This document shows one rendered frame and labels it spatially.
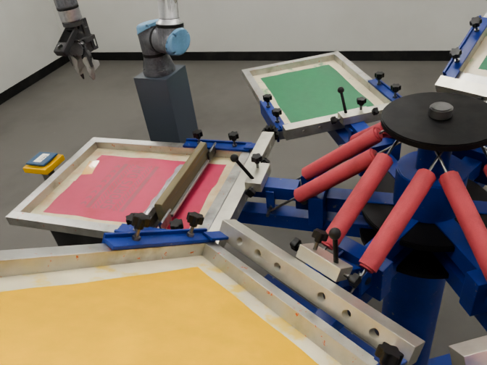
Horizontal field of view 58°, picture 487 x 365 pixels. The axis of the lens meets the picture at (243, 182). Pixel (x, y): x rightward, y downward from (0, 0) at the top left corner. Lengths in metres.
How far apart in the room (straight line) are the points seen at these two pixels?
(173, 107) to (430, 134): 1.26
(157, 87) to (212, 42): 3.64
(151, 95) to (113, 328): 1.49
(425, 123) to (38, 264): 1.00
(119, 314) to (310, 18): 4.70
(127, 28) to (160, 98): 4.11
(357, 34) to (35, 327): 4.82
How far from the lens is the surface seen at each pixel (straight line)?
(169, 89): 2.09
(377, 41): 5.28
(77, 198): 1.86
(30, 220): 1.78
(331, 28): 5.28
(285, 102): 2.26
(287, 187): 1.51
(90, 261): 0.99
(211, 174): 1.78
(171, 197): 1.55
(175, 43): 1.96
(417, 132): 1.25
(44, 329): 0.81
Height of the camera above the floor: 1.94
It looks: 35 degrees down
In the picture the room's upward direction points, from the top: 8 degrees counter-clockwise
